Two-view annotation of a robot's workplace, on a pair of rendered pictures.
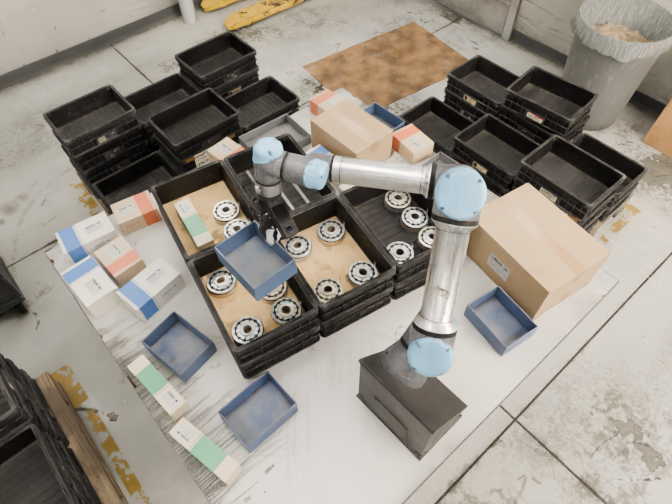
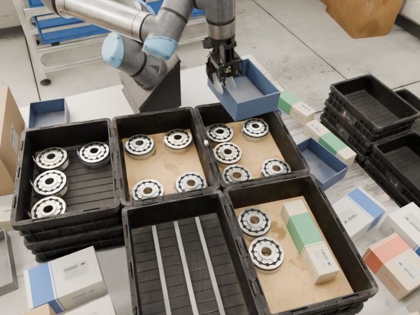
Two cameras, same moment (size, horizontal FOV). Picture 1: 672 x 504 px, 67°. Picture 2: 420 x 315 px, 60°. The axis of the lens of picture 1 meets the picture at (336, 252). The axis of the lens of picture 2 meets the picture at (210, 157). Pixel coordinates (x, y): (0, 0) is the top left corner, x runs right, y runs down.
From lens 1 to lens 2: 194 cm
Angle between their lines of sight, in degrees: 78
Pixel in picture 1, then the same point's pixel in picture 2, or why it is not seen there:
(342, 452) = (204, 92)
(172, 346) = (321, 174)
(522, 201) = not seen: outside the picture
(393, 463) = not seen: hidden behind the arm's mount
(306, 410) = not seen: hidden behind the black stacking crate
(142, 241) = (379, 303)
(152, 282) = (349, 209)
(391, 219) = (73, 198)
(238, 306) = (260, 154)
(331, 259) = (160, 172)
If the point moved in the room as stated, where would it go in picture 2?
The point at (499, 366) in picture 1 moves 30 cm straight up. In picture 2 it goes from (75, 105) to (57, 47)
